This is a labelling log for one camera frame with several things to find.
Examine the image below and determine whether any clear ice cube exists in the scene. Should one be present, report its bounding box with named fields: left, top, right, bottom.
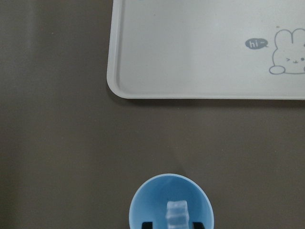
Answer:
left=165, top=200, right=189, bottom=229

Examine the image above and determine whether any light blue plastic cup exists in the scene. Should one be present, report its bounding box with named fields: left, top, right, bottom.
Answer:
left=129, top=174, right=214, bottom=229

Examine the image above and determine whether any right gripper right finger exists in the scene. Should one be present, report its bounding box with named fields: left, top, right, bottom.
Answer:
left=193, top=222, right=204, bottom=229

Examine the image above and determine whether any beige rabbit tray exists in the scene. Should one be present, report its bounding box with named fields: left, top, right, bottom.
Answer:
left=107, top=0, right=305, bottom=100

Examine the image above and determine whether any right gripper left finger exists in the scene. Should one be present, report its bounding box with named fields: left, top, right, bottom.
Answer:
left=142, top=221, right=153, bottom=229

